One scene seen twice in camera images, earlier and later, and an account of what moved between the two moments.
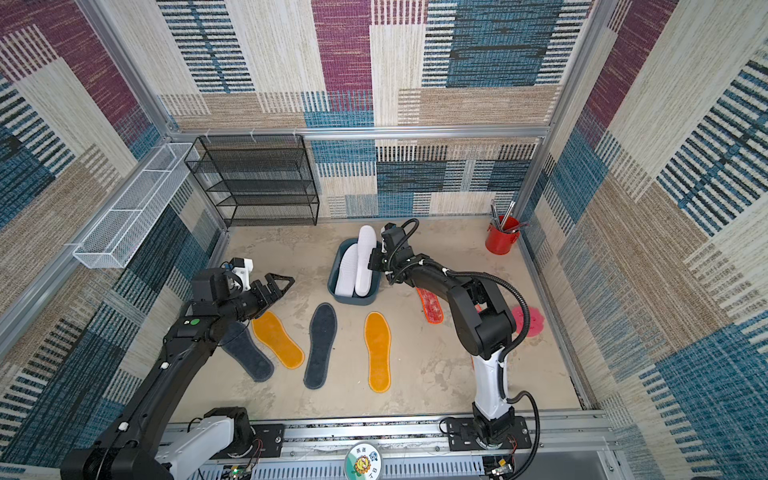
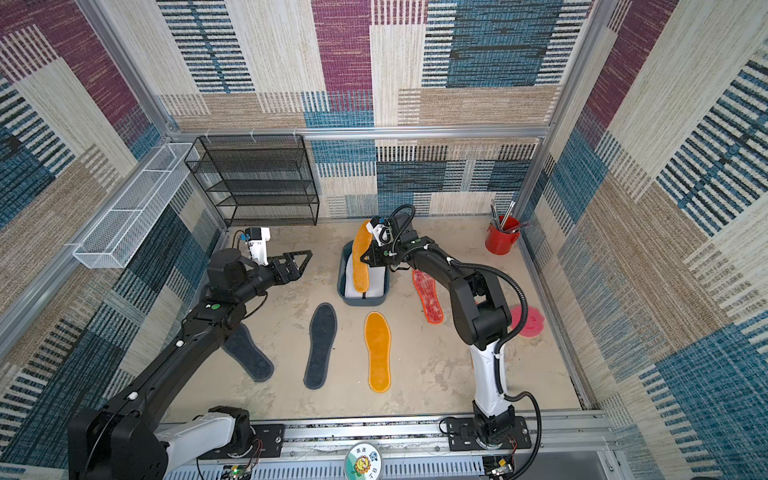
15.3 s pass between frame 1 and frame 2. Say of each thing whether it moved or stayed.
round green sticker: stayed
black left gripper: moved
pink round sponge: stayed
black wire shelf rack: stayed
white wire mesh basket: stayed
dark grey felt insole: stayed
